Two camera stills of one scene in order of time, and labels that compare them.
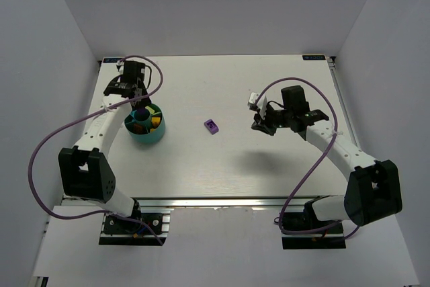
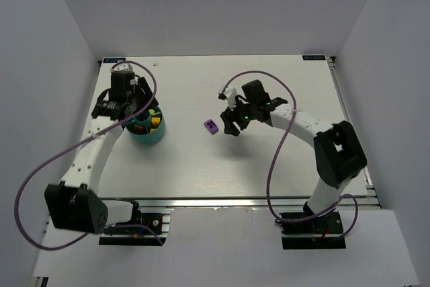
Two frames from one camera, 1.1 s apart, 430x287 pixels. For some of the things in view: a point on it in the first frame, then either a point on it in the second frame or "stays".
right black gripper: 266,121 → 233,117
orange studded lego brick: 138,128 stays
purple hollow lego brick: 212,128 stays
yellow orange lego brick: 156,121 stays
